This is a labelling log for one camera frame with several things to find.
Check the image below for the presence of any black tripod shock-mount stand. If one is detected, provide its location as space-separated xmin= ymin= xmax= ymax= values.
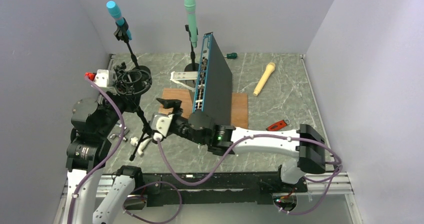
xmin=113 ymin=62 xmax=153 ymax=161

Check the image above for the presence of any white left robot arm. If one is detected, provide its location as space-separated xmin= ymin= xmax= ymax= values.
xmin=62 ymin=83 xmax=144 ymax=224

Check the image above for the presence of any wooden board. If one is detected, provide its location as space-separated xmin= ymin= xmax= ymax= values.
xmin=157 ymin=88 xmax=249 ymax=131

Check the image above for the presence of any green-handled screwdriver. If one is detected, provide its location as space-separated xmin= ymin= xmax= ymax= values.
xmin=224 ymin=52 xmax=238 ymax=59

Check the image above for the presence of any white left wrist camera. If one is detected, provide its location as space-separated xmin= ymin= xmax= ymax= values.
xmin=84 ymin=69 xmax=116 ymax=94

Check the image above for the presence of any chrome faucet fitting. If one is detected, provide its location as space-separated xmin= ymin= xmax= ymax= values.
xmin=109 ymin=126 xmax=130 ymax=142

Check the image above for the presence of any beige microphone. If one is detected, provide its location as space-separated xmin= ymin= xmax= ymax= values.
xmin=253 ymin=62 xmax=276 ymax=97

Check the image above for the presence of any grey metal bracket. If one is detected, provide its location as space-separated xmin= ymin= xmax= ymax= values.
xmin=170 ymin=71 xmax=198 ymax=92

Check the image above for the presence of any white pipe valve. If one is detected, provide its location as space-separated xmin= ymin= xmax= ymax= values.
xmin=130 ymin=136 xmax=152 ymax=156

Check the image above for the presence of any red-handled adjustable wrench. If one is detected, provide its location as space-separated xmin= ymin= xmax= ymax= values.
xmin=265 ymin=119 xmax=290 ymax=132

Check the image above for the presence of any green microphone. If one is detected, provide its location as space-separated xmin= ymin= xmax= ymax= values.
xmin=184 ymin=0 xmax=198 ymax=48

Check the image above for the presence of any blue network switch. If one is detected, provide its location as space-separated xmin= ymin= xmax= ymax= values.
xmin=188 ymin=32 xmax=233 ymax=130

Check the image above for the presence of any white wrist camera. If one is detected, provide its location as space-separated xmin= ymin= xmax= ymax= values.
xmin=84 ymin=69 xmax=116 ymax=94
xmin=150 ymin=112 xmax=174 ymax=143

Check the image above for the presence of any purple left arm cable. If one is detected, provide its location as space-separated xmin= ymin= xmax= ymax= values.
xmin=66 ymin=75 xmax=183 ymax=224

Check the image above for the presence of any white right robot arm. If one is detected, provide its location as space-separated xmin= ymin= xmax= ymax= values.
xmin=149 ymin=98 xmax=327 ymax=192

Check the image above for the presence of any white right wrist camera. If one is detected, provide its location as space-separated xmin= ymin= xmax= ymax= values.
xmin=150 ymin=112 xmax=174 ymax=143

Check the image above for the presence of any black green-mic stand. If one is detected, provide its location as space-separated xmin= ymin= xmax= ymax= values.
xmin=184 ymin=24 xmax=199 ymax=72

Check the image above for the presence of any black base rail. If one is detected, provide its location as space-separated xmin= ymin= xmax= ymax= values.
xmin=130 ymin=171 xmax=308 ymax=207

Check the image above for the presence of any black round-base mic stand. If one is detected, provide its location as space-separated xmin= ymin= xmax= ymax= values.
xmin=114 ymin=17 xmax=151 ymax=75

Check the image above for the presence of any blue microphone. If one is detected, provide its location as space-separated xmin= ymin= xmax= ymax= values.
xmin=106 ymin=0 xmax=132 ymax=40

